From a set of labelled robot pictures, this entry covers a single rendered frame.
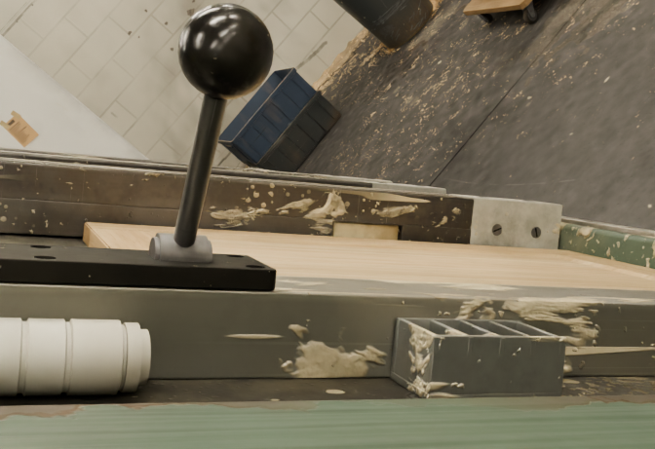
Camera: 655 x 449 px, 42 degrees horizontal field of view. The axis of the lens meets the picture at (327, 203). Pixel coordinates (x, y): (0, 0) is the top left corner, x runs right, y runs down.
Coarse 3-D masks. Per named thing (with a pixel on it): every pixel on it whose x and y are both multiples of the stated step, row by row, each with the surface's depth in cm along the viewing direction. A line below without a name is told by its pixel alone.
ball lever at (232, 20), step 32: (192, 32) 33; (224, 32) 32; (256, 32) 33; (192, 64) 33; (224, 64) 32; (256, 64) 33; (224, 96) 34; (192, 160) 36; (192, 192) 37; (192, 224) 38; (160, 256) 38; (192, 256) 38
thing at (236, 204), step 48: (0, 192) 81; (48, 192) 83; (96, 192) 84; (144, 192) 86; (240, 192) 89; (288, 192) 91; (336, 192) 93; (384, 192) 96; (432, 240) 98; (480, 240) 100; (528, 240) 103
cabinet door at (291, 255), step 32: (96, 224) 81; (128, 224) 84; (256, 256) 70; (288, 256) 73; (320, 256) 75; (352, 256) 77; (384, 256) 80; (416, 256) 82; (448, 256) 85; (480, 256) 88; (512, 256) 92; (544, 256) 95; (576, 256) 96; (608, 288) 71; (640, 288) 74
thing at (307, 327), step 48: (0, 288) 34; (48, 288) 35; (96, 288) 36; (144, 288) 36; (192, 288) 37; (288, 288) 40; (336, 288) 41; (384, 288) 43; (432, 288) 44; (480, 288) 46; (528, 288) 48; (576, 288) 50; (192, 336) 37; (240, 336) 38; (288, 336) 39; (336, 336) 40; (384, 336) 41; (576, 336) 45; (624, 336) 46
